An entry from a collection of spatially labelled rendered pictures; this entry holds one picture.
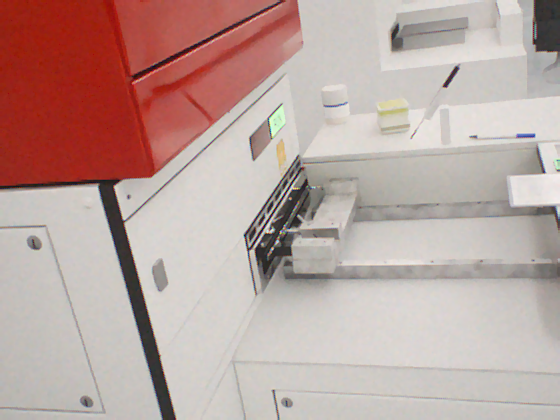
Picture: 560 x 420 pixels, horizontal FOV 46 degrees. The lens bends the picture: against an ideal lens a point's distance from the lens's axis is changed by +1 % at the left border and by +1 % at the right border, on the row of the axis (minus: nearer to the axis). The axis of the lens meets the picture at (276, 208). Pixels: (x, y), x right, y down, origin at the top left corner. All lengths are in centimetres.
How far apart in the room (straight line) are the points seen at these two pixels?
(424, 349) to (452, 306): 13
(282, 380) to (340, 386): 10
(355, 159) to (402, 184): 13
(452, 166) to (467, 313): 47
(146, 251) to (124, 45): 26
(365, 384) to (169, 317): 36
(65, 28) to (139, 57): 8
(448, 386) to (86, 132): 65
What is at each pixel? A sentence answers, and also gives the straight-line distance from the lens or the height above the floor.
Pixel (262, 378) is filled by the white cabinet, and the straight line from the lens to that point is 113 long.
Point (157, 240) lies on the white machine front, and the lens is 88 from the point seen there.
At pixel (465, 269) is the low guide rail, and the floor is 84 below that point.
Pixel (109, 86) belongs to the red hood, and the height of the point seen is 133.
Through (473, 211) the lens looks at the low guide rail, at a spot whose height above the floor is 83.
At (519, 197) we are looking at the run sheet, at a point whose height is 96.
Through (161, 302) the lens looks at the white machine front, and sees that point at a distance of 89.
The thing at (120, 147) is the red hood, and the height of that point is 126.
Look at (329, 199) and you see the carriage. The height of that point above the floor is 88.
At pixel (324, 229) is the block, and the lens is 132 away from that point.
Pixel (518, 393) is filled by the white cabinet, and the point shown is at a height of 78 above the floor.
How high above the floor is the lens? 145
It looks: 22 degrees down
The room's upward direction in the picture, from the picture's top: 10 degrees counter-clockwise
